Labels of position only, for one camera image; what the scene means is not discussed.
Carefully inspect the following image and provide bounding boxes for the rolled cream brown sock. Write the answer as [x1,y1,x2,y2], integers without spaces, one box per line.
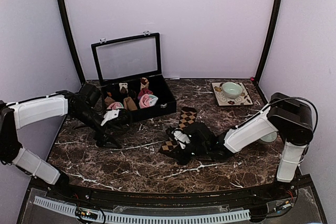
[140,78,149,90]

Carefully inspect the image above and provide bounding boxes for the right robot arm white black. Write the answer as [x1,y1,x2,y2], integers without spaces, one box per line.
[172,92,318,200]

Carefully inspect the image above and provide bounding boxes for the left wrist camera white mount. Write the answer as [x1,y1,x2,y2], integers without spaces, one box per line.
[100,109,120,126]

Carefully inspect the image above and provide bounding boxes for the black glass-lid storage box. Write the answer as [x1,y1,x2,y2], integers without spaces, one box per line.
[91,33,176,122]

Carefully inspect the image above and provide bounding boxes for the rolled purple orange sock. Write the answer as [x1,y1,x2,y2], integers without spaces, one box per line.
[138,88,153,100]

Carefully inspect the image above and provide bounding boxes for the white slotted cable duct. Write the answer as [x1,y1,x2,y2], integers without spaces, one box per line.
[33,196,251,224]

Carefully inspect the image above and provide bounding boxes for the celadon bowl on table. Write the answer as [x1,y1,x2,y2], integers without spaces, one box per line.
[258,132,278,144]

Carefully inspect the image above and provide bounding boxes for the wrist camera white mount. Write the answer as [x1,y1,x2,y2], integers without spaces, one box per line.
[100,109,120,126]
[172,129,191,149]

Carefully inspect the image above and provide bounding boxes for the brown argyle sock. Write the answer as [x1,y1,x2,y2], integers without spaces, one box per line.
[159,106,197,157]

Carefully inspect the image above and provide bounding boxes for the rolled brown orange sock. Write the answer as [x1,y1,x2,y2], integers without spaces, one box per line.
[104,92,115,107]

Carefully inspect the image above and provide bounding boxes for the left black frame post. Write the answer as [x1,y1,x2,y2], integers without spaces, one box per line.
[57,0,86,84]

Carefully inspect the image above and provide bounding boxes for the square floral ceramic plate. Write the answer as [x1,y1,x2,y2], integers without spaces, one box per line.
[212,82,253,106]

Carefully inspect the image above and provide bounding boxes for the pink mint patterned sock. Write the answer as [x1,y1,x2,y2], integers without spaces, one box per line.
[139,94,158,109]

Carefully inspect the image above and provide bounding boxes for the celadon bowl on plate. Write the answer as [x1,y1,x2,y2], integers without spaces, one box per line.
[221,82,243,99]

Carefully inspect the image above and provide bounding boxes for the right black frame post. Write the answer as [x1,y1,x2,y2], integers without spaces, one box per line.
[254,0,281,83]

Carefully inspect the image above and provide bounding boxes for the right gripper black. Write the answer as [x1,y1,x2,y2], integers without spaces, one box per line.
[169,142,209,166]

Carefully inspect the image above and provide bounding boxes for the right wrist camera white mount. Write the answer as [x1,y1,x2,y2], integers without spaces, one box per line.
[172,129,191,149]

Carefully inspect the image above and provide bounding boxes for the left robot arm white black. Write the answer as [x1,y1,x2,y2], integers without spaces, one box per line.
[1,83,132,201]

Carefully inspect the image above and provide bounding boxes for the rolled tan sock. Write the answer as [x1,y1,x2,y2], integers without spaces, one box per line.
[123,97,138,111]

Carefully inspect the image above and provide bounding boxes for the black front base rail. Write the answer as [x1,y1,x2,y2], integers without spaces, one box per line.
[28,174,313,209]

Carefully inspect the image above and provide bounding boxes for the black frame post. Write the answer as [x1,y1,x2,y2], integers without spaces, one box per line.
[57,0,86,84]
[254,0,281,83]

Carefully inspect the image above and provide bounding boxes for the rolled pink white sock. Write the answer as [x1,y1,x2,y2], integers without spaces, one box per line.
[107,102,124,110]

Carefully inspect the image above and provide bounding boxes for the rolled white brown sock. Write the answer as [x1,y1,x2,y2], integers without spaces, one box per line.
[119,82,128,94]

